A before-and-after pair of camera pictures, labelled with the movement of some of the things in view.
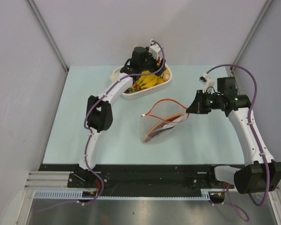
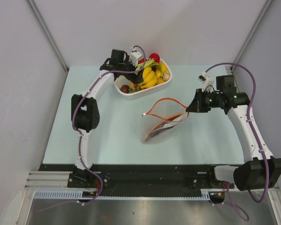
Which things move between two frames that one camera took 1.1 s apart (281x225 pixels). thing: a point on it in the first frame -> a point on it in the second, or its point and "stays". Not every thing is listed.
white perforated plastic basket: x=129 y=96 stays
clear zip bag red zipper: x=163 y=116 stays
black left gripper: x=154 y=69 -> x=137 y=78
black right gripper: x=197 y=106 stays
